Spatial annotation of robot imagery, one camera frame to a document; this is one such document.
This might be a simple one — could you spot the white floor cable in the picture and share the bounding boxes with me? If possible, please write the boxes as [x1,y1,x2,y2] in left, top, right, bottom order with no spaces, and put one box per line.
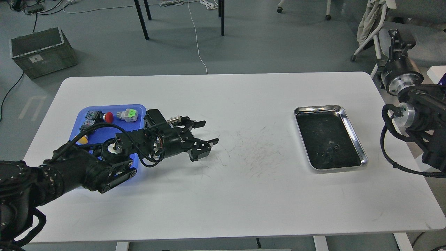
[187,0,208,75]

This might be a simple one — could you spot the grey office chair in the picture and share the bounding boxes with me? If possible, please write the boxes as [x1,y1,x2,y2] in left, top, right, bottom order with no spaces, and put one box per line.
[351,0,446,67]

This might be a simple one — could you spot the red push button switch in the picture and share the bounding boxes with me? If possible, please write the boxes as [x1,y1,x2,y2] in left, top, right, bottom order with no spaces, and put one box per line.
[85,110,114,123]

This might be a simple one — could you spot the black table leg right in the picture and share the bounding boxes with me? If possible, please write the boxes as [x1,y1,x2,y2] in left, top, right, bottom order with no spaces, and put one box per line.
[217,0,225,36]

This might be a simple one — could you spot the yellow push button switch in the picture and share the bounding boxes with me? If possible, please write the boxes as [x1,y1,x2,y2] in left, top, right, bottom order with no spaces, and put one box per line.
[77,119,96,145]

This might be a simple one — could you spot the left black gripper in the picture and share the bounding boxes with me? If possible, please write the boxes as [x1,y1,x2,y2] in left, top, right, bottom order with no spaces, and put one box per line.
[145,109,219,162]

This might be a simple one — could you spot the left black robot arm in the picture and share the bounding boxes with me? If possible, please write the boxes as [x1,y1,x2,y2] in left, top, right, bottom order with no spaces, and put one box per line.
[0,109,219,251]

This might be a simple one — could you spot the grey plastic crate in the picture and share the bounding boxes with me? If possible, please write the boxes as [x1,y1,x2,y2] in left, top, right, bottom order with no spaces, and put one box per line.
[9,27,78,79]

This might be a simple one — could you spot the black table leg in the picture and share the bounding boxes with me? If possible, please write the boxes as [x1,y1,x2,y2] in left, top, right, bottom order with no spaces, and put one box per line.
[134,0,152,41]
[217,0,225,36]

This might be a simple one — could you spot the blue plastic tray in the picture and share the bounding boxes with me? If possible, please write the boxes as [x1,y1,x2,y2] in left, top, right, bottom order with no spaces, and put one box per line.
[63,104,146,185]

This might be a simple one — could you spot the silver metal tray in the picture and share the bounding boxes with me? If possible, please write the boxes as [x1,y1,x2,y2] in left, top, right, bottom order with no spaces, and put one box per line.
[293,105,369,173]

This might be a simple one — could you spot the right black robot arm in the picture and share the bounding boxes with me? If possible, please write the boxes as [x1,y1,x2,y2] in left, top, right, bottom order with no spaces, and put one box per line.
[377,29,446,178]

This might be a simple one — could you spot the grey green switch part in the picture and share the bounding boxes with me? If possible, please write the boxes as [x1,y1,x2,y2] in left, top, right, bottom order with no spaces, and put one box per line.
[116,108,138,123]

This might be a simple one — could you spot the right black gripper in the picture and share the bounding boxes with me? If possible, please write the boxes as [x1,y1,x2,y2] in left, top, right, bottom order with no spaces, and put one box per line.
[373,30,424,96]

